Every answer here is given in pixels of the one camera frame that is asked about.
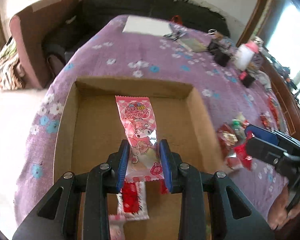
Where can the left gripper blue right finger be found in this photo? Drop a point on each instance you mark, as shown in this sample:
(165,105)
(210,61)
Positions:
(167,163)

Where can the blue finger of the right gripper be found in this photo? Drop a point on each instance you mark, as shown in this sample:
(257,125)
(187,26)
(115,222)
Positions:
(262,134)

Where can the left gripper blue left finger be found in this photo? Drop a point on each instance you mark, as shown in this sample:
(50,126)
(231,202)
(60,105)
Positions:
(122,157)

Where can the pink cartoon snack packet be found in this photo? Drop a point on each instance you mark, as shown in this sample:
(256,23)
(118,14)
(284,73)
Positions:
(138,119)

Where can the red portrait candy packet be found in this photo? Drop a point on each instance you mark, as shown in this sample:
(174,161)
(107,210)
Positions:
(241,154)

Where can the person's right hand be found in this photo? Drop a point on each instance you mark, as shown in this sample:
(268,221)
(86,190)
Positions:
(278,214)

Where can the small red candy packet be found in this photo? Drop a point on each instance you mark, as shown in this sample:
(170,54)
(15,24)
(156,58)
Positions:
(265,121)

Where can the red plastic wrapper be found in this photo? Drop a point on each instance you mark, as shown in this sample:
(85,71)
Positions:
(274,108)

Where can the long red candy packet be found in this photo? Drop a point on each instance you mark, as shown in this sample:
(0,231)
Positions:
(163,188)

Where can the green white snack packet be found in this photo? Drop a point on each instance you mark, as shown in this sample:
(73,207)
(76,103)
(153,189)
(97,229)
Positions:
(239,124)

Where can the red gold-lettered snack packet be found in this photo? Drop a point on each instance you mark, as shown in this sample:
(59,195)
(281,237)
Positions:
(227,139)

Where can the white red snack packet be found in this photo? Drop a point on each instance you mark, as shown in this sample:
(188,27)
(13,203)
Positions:
(233,161)
(132,202)

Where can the purple floral tablecloth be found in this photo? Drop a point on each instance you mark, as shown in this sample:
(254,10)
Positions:
(111,52)

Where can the white crumpled cloth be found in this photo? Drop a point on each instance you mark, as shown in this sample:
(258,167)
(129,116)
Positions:
(264,79)

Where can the pink sleeved water bottle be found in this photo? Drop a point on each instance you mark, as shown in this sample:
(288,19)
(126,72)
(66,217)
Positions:
(245,53)

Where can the black cup with figurine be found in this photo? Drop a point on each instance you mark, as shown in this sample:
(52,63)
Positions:
(220,55)

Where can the small olive notebook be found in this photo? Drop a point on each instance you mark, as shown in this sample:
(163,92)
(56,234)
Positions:
(192,44)

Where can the black marker pen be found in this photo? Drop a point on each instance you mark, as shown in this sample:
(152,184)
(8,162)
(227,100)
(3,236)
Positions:
(175,35)

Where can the white paper sheet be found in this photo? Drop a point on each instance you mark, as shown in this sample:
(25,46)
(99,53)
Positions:
(146,26)

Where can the small red plastic bag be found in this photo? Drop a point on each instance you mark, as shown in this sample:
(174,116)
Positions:
(177,20)

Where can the patterned blanket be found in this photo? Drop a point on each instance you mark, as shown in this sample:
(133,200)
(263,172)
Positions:
(9,60)

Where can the black leather sofa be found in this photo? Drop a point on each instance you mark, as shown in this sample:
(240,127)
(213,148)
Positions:
(90,16)

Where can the maroon armchair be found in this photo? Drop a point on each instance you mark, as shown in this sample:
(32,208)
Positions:
(29,27)

